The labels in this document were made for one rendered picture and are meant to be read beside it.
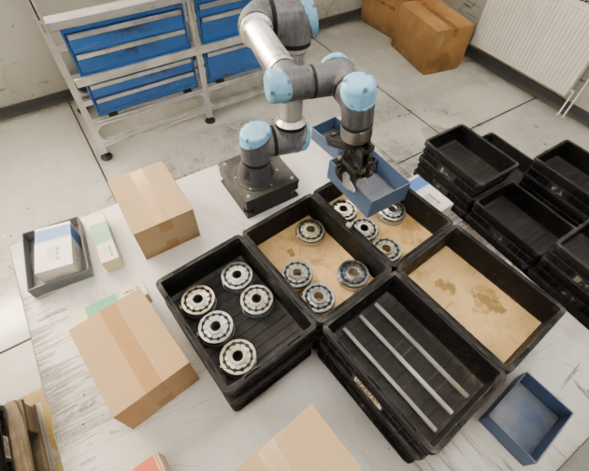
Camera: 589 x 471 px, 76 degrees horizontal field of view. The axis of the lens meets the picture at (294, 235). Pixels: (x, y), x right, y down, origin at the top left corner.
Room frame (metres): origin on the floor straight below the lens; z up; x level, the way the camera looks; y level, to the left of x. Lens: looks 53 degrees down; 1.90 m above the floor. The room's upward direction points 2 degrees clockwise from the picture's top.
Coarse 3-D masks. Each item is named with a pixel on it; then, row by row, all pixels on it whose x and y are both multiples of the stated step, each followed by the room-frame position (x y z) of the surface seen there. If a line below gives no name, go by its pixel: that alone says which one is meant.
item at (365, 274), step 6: (342, 264) 0.66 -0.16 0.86; (348, 264) 0.66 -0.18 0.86; (354, 264) 0.67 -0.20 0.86; (360, 264) 0.67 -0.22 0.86; (342, 270) 0.64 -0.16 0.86; (366, 270) 0.65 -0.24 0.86; (342, 276) 0.62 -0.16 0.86; (366, 276) 0.62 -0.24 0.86; (348, 282) 0.60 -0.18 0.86; (354, 282) 0.60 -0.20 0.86; (360, 282) 0.60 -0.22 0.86
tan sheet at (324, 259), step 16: (272, 240) 0.77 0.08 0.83; (288, 240) 0.77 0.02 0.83; (272, 256) 0.70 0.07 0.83; (288, 256) 0.71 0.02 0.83; (304, 256) 0.71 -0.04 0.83; (320, 256) 0.71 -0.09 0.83; (336, 256) 0.72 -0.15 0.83; (320, 272) 0.65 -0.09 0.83; (336, 272) 0.65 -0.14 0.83; (336, 288) 0.59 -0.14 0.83; (336, 304) 0.54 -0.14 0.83
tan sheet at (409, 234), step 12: (360, 216) 0.90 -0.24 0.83; (372, 216) 0.90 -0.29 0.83; (408, 216) 0.91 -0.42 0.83; (384, 228) 0.85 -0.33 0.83; (396, 228) 0.85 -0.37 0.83; (408, 228) 0.85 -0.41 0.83; (420, 228) 0.85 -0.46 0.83; (396, 240) 0.79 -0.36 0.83; (408, 240) 0.80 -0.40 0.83; (420, 240) 0.80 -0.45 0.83; (408, 252) 0.74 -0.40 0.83
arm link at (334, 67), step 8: (328, 56) 0.87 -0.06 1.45; (336, 56) 0.85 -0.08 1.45; (344, 56) 0.86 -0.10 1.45; (312, 64) 0.81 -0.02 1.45; (320, 64) 0.82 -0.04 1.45; (328, 64) 0.82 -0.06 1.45; (336, 64) 0.82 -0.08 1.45; (344, 64) 0.82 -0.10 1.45; (352, 64) 0.85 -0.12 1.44; (320, 72) 0.79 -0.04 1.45; (328, 72) 0.80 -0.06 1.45; (336, 72) 0.80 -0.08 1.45; (344, 72) 0.80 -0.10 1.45; (352, 72) 0.80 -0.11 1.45; (320, 80) 0.78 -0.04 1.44; (328, 80) 0.79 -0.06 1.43; (336, 80) 0.79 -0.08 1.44; (320, 88) 0.77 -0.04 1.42; (328, 88) 0.78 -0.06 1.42; (336, 88) 0.77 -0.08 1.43; (320, 96) 0.78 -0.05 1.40
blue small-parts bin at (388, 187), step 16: (336, 160) 0.87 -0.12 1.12; (384, 160) 0.87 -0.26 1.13; (336, 176) 0.83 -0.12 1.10; (384, 176) 0.86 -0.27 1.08; (400, 176) 0.81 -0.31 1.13; (368, 192) 0.80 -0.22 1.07; (384, 192) 0.80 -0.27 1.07; (400, 192) 0.76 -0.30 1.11; (368, 208) 0.70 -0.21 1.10; (384, 208) 0.74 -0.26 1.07
